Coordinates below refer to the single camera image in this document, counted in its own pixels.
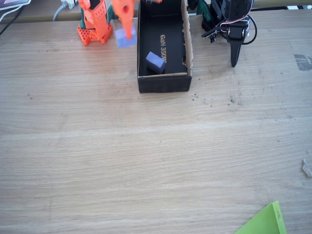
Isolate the purple foam block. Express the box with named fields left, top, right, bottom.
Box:
left=115, top=26, right=137, bottom=49
left=145, top=51, right=166, bottom=74

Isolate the black cardboard box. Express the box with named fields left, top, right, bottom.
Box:
left=137, top=0, right=194, bottom=94

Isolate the green table clamp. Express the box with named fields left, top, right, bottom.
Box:
left=196, top=0, right=212, bottom=22
left=106, top=6, right=120, bottom=22

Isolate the white-edged dark flat device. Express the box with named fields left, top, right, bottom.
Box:
left=0, top=0, right=32, bottom=11

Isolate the green paper sheet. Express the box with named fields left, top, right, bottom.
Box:
left=234, top=200, right=288, bottom=234

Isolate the black camera cable loop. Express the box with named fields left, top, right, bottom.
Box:
left=240, top=15, right=258, bottom=45

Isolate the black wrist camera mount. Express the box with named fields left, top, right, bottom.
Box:
left=201, top=25, right=218, bottom=44

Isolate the grey power cable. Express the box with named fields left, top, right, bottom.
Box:
left=53, top=0, right=75, bottom=22

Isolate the thin black cable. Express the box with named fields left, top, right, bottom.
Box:
left=0, top=4, right=24, bottom=35

